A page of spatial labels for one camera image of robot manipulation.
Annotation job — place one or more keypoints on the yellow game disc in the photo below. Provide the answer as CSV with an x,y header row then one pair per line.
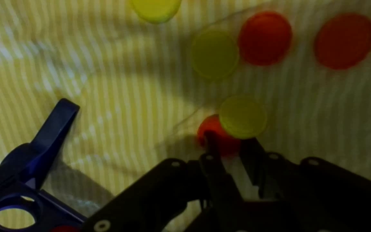
x,y
215,53
155,8
243,116

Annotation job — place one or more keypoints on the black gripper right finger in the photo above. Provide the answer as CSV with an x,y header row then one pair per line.
x,y
265,174

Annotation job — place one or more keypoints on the orange game disc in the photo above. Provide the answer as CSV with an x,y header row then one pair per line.
x,y
209,129
265,39
345,40

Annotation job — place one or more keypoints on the yellow bed blanket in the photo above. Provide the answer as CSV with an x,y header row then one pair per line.
x,y
109,85

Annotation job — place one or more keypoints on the blue perforated game grid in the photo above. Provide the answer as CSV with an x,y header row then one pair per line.
x,y
45,142

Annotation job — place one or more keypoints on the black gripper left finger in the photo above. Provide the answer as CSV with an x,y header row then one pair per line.
x,y
218,174

